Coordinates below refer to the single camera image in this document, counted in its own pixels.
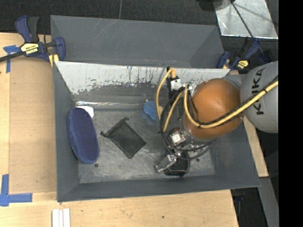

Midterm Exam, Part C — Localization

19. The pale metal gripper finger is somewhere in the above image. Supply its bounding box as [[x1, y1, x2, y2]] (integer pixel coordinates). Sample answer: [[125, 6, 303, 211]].
[[157, 162, 178, 174], [155, 154, 177, 171]]

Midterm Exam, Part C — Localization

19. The black box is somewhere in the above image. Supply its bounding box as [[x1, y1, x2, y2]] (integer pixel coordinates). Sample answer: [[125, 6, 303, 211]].
[[163, 158, 191, 176]]

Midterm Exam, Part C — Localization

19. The blue dotted sponge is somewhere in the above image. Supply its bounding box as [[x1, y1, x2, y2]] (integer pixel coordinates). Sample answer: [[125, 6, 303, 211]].
[[143, 99, 159, 122]]

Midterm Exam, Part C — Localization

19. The black mesh pouch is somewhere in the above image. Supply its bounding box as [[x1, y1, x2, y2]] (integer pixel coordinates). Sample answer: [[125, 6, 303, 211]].
[[99, 117, 147, 159]]

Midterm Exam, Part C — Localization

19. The white round object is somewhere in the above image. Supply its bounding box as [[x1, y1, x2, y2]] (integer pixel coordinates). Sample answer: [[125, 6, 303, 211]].
[[80, 105, 95, 118]]

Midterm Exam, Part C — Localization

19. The grey metal bin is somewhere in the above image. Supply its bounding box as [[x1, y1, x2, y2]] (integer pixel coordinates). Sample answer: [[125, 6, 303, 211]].
[[49, 15, 262, 202]]

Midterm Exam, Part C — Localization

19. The black cylinder on white bracket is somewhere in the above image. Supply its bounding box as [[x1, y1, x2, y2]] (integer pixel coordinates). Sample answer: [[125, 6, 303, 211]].
[[165, 66, 183, 93]]

